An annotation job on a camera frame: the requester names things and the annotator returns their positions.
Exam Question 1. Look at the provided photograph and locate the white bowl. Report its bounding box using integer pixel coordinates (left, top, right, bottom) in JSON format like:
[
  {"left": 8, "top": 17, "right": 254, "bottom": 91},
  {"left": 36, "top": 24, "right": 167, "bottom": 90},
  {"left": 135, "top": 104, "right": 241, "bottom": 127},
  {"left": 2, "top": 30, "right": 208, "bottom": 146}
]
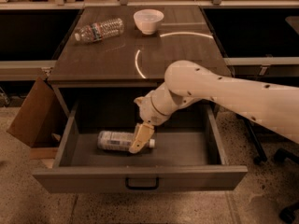
[{"left": 134, "top": 9, "right": 164, "bottom": 35}]

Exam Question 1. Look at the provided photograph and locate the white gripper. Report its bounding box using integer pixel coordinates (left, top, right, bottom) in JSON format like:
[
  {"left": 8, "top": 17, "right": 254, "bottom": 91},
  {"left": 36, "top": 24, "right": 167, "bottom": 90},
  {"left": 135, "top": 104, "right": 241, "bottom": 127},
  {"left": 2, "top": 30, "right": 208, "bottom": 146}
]
[{"left": 129, "top": 90, "right": 170, "bottom": 154}]

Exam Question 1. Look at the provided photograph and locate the open grey top drawer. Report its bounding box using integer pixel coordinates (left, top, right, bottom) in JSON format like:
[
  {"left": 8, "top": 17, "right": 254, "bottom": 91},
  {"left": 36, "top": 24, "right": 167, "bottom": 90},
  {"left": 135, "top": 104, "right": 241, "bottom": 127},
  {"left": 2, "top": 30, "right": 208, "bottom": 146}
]
[{"left": 33, "top": 88, "right": 248, "bottom": 193}]

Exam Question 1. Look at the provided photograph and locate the black chair leg with caster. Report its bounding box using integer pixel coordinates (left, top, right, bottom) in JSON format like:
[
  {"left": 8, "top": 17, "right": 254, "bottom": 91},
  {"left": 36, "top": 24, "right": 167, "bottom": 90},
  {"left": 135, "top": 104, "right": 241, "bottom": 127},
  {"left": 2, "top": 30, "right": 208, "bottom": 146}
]
[{"left": 236, "top": 115, "right": 267, "bottom": 165}]

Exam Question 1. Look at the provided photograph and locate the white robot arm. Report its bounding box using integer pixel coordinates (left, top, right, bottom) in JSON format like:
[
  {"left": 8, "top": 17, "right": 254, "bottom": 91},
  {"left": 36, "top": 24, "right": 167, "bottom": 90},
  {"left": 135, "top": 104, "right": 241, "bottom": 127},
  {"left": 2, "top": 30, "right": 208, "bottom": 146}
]
[{"left": 129, "top": 61, "right": 299, "bottom": 154}]

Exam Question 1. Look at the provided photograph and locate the black drawer handle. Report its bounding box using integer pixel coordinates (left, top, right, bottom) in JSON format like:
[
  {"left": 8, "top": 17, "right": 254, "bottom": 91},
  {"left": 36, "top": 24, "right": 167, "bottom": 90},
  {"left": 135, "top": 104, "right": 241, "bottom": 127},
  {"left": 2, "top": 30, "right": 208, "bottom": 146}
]
[{"left": 125, "top": 177, "right": 160, "bottom": 190}]

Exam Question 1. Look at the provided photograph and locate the black office chair base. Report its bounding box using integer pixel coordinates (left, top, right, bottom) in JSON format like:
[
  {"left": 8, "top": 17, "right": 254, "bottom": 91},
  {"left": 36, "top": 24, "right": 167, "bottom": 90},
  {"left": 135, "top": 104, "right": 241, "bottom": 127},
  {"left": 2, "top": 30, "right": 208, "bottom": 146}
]
[{"left": 273, "top": 147, "right": 299, "bottom": 224}]

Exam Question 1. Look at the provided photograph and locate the blue labelled plastic bottle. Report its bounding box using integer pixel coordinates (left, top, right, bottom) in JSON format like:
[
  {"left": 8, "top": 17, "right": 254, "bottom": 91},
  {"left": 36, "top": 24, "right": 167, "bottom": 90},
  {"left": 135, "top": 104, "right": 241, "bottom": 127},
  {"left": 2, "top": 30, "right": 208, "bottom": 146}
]
[{"left": 97, "top": 131, "right": 155, "bottom": 153}]

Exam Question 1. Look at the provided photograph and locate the brown cardboard box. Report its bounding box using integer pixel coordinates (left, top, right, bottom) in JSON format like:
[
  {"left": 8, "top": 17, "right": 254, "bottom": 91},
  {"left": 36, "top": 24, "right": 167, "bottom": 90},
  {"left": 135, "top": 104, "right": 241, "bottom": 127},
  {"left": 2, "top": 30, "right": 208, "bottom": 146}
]
[{"left": 7, "top": 78, "right": 66, "bottom": 147}]

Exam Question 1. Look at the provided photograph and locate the grey cabinet with counter top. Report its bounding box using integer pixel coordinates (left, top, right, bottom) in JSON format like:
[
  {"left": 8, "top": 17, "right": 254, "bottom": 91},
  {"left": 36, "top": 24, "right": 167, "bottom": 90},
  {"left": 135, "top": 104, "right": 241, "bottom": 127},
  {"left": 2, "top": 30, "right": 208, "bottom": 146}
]
[{"left": 49, "top": 6, "right": 230, "bottom": 113}]

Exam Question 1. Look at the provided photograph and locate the clear plastic water bottle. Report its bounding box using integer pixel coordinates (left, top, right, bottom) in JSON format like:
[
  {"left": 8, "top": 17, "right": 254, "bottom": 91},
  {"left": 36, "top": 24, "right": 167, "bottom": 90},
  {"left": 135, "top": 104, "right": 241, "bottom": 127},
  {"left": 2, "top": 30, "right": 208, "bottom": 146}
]
[{"left": 75, "top": 18, "right": 124, "bottom": 43}]

